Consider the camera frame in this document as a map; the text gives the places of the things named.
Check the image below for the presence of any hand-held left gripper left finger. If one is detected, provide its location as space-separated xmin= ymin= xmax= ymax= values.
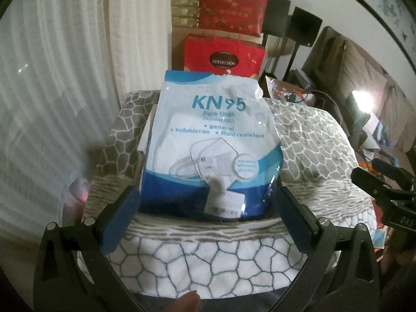
xmin=32 ymin=185 xmax=142 ymax=312

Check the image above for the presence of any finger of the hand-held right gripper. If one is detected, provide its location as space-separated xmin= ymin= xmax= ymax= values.
xmin=372 ymin=158 xmax=416 ymax=189
xmin=351 ymin=167 xmax=405 ymax=202

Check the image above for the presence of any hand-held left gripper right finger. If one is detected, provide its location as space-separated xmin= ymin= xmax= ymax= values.
xmin=275 ymin=185 xmax=381 ymax=312

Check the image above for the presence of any blue white face mask pack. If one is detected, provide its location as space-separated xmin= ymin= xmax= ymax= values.
xmin=138 ymin=69 xmax=285 ymax=223

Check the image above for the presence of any person's left hand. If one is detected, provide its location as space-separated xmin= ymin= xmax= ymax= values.
xmin=159 ymin=291 xmax=202 ymax=312

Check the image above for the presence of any clear plastic bag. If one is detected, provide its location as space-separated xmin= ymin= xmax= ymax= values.
xmin=57 ymin=166 xmax=95 ymax=228

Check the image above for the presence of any grey honeycomb pattern blanket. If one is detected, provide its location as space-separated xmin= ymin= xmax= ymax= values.
xmin=76 ymin=89 xmax=382 ymax=300

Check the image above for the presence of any bright lamp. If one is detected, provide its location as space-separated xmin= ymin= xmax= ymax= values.
xmin=349 ymin=89 xmax=371 ymax=111

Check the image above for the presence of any brown sofa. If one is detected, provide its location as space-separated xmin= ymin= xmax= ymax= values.
xmin=302 ymin=26 xmax=416 ymax=157

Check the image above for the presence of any plastic bag of red items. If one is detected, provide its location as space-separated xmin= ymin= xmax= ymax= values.
xmin=265 ymin=75 xmax=316 ymax=103

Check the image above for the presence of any white sheer curtain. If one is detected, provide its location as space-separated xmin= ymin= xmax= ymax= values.
xmin=0 ymin=0 xmax=173 ymax=235

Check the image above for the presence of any red paper gift bag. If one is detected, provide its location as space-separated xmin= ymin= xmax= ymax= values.
xmin=182 ymin=34 xmax=267 ymax=80

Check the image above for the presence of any red floral gift box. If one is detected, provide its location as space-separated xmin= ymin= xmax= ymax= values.
xmin=198 ymin=0 xmax=270 ymax=38

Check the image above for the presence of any framed wall picture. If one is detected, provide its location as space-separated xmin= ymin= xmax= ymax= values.
xmin=331 ymin=0 xmax=416 ymax=56

